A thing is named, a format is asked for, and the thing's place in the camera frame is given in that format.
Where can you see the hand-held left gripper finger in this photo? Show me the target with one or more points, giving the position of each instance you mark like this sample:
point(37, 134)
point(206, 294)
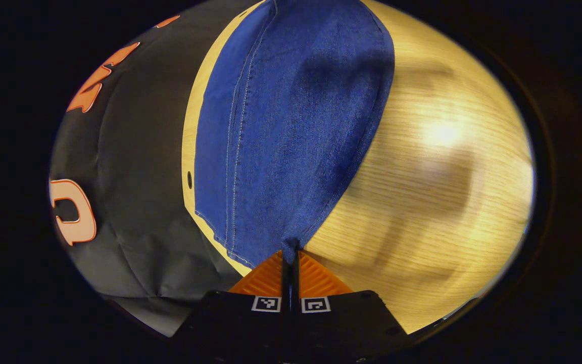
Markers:
point(286, 283)
point(295, 283)

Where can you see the black backdrop cloth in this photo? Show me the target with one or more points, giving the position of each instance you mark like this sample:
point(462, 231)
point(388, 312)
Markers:
point(139, 167)

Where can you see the blue denim jeans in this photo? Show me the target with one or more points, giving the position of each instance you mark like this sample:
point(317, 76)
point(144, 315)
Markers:
point(291, 126)

